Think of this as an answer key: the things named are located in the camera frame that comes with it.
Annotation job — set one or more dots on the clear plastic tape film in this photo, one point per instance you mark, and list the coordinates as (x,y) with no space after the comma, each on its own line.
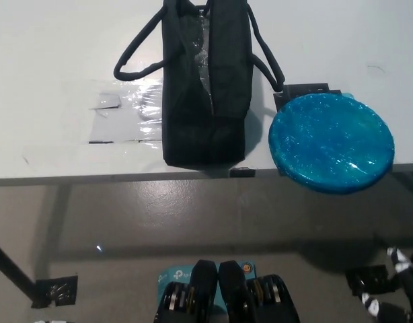
(149,97)

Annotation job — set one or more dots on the robot right hand white black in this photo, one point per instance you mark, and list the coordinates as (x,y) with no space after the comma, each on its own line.
(400,266)

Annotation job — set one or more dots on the small black tape piece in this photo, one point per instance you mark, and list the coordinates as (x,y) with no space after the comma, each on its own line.
(241,172)

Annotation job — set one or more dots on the teal tp-link box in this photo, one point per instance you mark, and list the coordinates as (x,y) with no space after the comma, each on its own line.
(173,274)

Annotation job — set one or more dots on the black floor bracket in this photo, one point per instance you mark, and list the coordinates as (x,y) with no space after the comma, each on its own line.
(55,291)

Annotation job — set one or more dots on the large black tape patch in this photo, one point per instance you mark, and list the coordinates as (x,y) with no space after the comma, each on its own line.
(294,92)

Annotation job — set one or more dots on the black table leg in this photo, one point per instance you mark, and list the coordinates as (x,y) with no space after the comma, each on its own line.
(11,266)

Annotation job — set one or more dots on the blue plate stack plastic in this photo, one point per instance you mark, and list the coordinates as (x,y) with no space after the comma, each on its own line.
(327,144)

